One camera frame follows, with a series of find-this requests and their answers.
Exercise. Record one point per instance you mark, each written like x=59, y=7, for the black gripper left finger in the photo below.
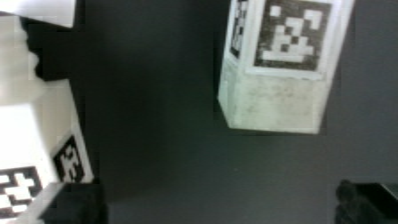
x=78, y=205

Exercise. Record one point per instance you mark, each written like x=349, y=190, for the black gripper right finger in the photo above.
x=366, y=203

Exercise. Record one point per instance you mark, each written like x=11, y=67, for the white table leg with tag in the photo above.
x=283, y=46

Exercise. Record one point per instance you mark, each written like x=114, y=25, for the white square tabletop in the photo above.
x=50, y=11

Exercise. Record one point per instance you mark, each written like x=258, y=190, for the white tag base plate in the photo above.
x=43, y=152

